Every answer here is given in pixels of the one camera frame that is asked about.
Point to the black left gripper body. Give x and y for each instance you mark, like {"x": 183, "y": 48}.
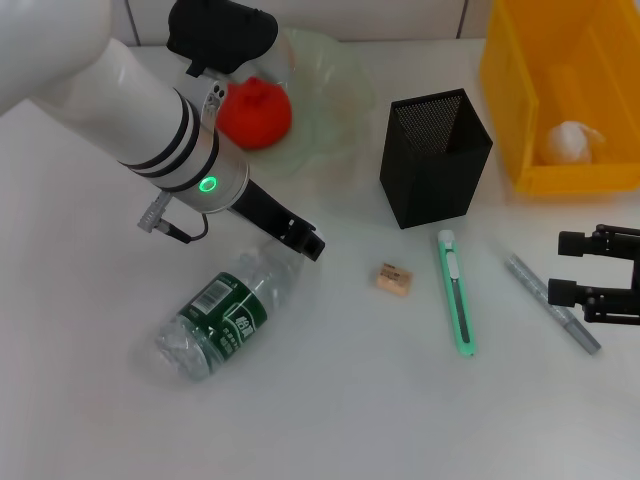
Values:
{"x": 265, "y": 210}

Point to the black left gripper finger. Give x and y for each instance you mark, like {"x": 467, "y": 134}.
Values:
{"x": 310, "y": 242}

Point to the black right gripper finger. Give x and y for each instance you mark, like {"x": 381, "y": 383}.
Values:
{"x": 565, "y": 291}
{"x": 575, "y": 244}

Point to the grey marker pen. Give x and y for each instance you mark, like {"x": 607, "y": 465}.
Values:
{"x": 525, "y": 275}

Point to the beige eraser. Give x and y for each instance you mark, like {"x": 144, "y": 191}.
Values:
{"x": 394, "y": 279}

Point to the red round fruit toy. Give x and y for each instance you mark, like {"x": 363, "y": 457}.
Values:
{"x": 260, "y": 117}

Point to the white paper ball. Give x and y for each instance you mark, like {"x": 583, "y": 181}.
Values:
{"x": 570, "y": 142}

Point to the green utility knife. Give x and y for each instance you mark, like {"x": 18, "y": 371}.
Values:
{"x": 457, "y": 295}

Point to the clear green-label water bottle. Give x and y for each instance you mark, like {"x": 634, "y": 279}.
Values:
{"x": 220, "y": 315}

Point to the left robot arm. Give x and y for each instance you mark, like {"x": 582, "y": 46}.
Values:
{"x": 125, "y": 100}

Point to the pale green glass fruit bowl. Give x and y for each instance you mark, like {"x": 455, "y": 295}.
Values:
{"x": 330, "y": 100}

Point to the black mesh pen holder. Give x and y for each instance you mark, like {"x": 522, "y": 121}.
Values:
{"x": 430, "y": 170}

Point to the yellow plastic bin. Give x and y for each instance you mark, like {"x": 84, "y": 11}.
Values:
{"x": 575, "y": 177}

